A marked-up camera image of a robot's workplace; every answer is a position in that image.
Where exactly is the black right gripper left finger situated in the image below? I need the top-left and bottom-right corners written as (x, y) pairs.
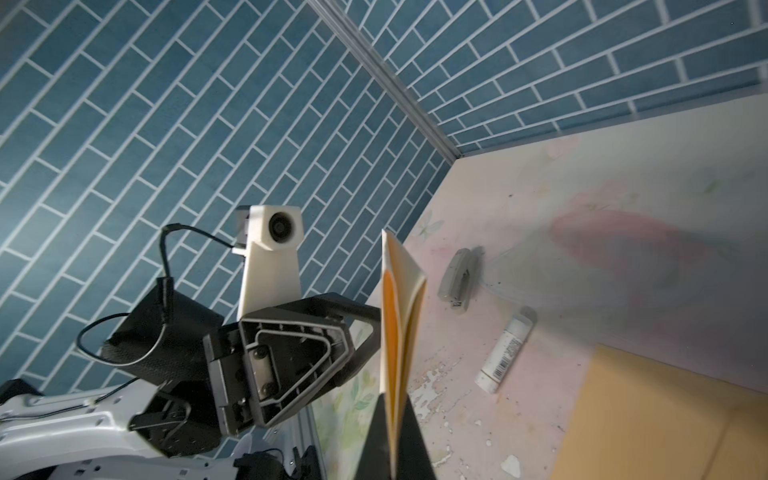
top-left (354, 394), bottom-right (390, 480)

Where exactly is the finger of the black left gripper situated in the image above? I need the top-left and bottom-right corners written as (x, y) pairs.
top-left (238, 293), bottom-right (382, 428)

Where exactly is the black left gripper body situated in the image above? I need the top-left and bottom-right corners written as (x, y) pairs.
top-left (100, 291), bottom-right (254, 456)

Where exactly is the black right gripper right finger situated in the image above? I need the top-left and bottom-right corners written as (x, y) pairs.
top-left (395, 397), bottom-right (436, 480)

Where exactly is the brown kraft envelope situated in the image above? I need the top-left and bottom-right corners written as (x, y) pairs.
top-left (552, 346), bottom-right (767, 479)

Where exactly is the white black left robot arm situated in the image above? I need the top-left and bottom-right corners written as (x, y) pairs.
top-left (1, 293), bottom-right (381, 479)

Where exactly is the white glue stick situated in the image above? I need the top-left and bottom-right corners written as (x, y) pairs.
top-left (475, 306), bottom-right (537, 394)

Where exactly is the grey stapler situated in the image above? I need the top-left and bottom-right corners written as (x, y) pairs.
top-left (438, 248), bottom-right (478, 314)

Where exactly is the metal corner post left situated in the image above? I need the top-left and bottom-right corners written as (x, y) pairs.
top-left (308, 0), bottom-right (463, 162)

